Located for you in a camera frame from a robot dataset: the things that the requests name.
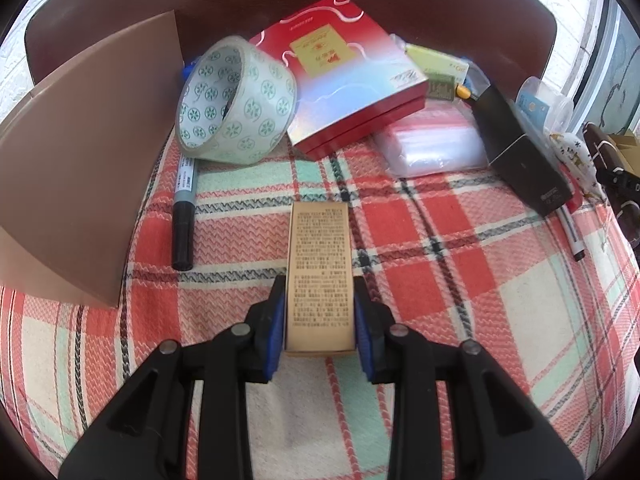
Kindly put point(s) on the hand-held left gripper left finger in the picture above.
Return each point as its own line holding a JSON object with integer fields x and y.
{"x": 275, "y": 332}

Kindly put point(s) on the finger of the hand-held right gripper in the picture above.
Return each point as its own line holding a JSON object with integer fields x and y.
{"x": 617, "y": 182}

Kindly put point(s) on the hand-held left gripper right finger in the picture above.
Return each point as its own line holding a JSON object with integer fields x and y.
{"x": 362, "y": 337}

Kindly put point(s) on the brown pouch with white grid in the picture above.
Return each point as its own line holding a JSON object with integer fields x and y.
{"x": 612, "y": 152}

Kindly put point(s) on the gold rectangular box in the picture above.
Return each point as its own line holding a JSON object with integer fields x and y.
{"x": 319, "y": 270}

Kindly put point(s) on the brown cardboard box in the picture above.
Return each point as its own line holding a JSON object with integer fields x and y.
{"x": 75, "y": 170}

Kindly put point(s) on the red and white pen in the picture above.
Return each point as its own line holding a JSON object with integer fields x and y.
{"x": 574, "y": 232}

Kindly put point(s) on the black product box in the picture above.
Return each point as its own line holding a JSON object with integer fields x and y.
{"x": 520, "y": 155}

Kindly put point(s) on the clear plastic jar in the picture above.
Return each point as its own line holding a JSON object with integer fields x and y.
{"x": 545, "y": 105}

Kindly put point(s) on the plaid blanket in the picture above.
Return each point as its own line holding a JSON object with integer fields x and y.
{"x": 450, "y": 270}

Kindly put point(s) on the white door with cartoon drawing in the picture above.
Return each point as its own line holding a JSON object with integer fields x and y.
{"x": 615, "y": 50}

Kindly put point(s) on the grey black marker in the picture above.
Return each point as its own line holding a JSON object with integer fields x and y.
{"x": 182, "y": 210}

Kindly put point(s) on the small yellow black item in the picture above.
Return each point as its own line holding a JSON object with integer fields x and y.
{"x": 465, "y": 92}

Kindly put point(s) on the pack of clear zip bags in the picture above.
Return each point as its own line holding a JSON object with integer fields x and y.
{"x": 430, "y": 145}

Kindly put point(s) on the small dark green box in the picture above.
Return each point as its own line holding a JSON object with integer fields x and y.
{"x": 441, "y": 88}

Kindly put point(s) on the green and white carton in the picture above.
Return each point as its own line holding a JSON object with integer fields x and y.
{"x": 435, "y": 62}

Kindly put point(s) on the patterned clear tape roll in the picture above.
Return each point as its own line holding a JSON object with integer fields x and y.
{"x": 235, "y": 105}

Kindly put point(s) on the dark brown headboard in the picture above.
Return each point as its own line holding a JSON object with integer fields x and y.
{"x": 450, "y": 0}

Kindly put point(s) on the red gift box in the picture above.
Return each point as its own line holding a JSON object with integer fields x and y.
{"x": 345, "y": 75}

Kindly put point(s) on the blue plastic packet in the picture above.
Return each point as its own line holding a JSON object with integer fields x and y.
{"x": 186, "y": 68}

